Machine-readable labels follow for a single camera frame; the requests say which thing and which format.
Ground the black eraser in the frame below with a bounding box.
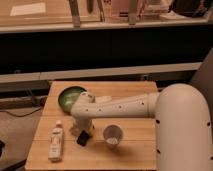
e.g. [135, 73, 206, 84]
[77, 131, 91, 146]

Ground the white bottle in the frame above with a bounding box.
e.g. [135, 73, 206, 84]
[48, 120, 64, 162]

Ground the white paper cup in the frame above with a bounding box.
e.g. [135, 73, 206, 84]
[103, 125, 123, 148]

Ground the black cable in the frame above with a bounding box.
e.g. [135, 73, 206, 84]
[0, 105, 44, 118]

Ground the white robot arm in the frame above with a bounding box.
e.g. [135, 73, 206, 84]
[71, 84, 213, 171]

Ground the wooden shelf rail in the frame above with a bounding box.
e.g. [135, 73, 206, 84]
[0, 62, 201, 83]

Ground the green bowl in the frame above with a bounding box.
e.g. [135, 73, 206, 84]
[58, 86, 86, 113]

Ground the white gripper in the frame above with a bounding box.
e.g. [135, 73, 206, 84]
[70, 119, 94, 136]

